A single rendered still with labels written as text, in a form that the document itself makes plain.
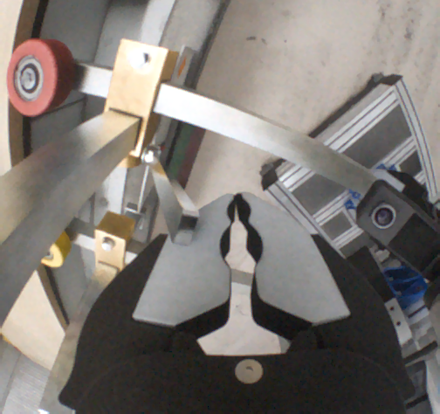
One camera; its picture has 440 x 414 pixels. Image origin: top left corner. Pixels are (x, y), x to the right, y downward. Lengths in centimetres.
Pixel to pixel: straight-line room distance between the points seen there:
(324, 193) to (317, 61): 63
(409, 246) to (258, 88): 98
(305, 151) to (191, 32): 26
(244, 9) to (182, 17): 74
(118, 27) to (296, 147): 42
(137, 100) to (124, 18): 31
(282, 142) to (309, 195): 87
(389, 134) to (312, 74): 46
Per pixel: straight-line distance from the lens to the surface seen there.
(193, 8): 40
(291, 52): 113
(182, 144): 41
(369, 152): 114
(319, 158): 27
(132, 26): 51
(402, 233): 22
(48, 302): 61
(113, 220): 36
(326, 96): 120
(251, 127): 24
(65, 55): 25
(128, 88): 24
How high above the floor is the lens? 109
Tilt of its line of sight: 58 degrees down
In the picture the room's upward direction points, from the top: 176 degrees counter-clockwise
